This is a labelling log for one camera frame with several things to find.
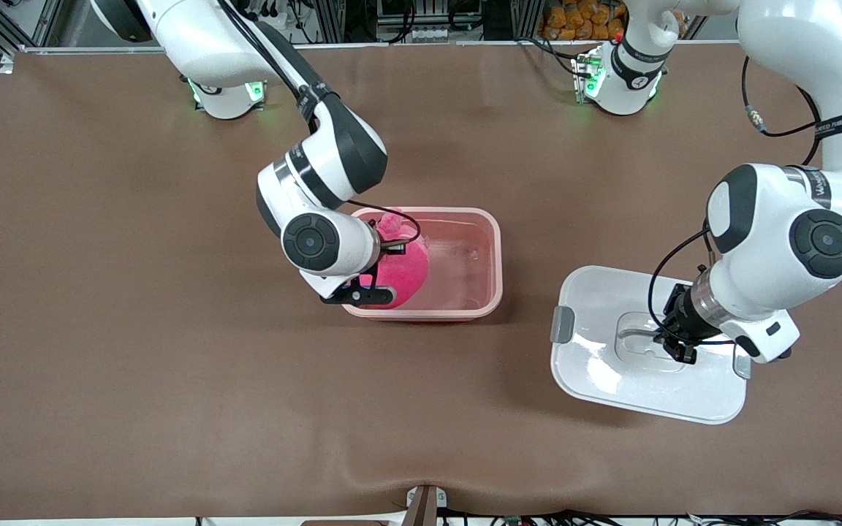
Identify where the pink plush toy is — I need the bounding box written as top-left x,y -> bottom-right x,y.
357,210 -> 431,310

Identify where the white multi-socket strip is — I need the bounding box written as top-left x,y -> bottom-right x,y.
403,26 -> 458,43

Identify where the white box lid with handle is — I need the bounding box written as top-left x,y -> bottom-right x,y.
550,265 -> 751,425

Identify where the brown table mat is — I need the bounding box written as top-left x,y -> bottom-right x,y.
0,40 -> 842,521

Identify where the white power strip with plugs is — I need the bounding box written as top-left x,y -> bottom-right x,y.
246,0 -> 297,24

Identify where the pink plastic storage box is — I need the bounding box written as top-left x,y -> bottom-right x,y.
341,207 -> 503,322

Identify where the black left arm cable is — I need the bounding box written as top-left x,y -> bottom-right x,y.
648,57 -> 824,344

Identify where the orange packaged goods pile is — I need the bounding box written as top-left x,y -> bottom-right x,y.
542,0 -> 630,41

